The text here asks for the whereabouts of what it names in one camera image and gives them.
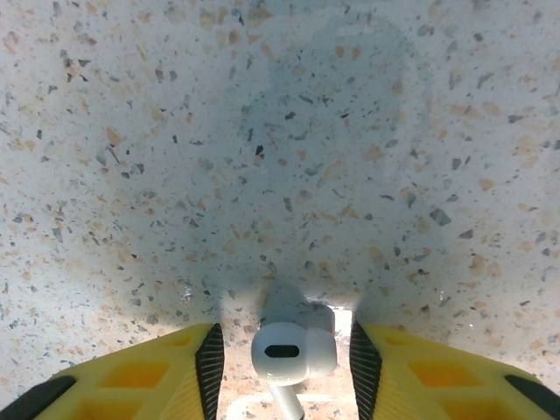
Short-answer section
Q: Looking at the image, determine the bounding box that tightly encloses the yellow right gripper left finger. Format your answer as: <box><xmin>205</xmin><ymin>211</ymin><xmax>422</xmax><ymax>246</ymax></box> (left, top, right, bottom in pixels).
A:
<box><xmin>0</xmin><ymin>322</ymin><xmax>227</xmax><ymax>420</ymax></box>

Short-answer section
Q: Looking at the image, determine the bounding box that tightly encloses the white wireless earbud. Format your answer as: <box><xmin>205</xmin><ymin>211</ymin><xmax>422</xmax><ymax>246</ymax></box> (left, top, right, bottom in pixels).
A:
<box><xmin>250</xmin><ymin>301</ymin><xmax>339</xmax><ymax>420</ymax></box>

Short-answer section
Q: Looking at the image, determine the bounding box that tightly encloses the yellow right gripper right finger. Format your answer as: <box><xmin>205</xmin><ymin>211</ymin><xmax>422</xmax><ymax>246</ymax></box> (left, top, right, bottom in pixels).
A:
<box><xmin>349</xmin><ymin>320</ymin><xmax>560</xmax><ymax>420</ymax></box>

